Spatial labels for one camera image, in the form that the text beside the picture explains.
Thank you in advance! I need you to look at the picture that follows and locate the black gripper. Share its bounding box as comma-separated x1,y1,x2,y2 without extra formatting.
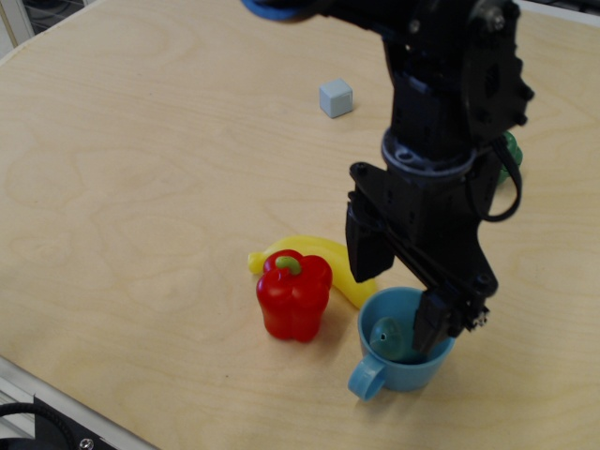
346,155,499,353

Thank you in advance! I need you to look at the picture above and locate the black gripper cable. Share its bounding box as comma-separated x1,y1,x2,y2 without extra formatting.
480,138,524,223

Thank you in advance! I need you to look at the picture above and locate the blue cup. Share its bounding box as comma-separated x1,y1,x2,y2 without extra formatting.
348,287,455,401

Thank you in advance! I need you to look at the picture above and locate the black braided cable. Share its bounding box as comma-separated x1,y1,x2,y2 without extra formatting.
0,402,76,450

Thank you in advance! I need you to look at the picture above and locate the light blue cube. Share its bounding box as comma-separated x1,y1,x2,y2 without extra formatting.
319,79,353,118

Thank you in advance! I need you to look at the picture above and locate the black corner bracket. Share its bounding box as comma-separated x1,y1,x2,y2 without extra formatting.
32,396,118,450

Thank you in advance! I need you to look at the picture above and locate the red toy bell pepper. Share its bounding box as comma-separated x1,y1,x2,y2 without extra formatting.
256,249,333,342

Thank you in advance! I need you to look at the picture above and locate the yellow toy banana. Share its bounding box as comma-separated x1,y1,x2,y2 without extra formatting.
247,234,378,310

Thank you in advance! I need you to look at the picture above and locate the aluminium table frame rail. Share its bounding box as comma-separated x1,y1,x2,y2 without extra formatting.
1,358,155,449

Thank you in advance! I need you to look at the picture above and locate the green toy cucumber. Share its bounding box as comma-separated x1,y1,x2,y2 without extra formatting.
368,316,426,364

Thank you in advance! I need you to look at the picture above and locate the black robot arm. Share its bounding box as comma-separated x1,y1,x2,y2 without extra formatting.
247,1,534,353

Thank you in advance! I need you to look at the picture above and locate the green toy bell pepper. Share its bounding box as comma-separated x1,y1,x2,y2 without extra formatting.
497,131,523,186

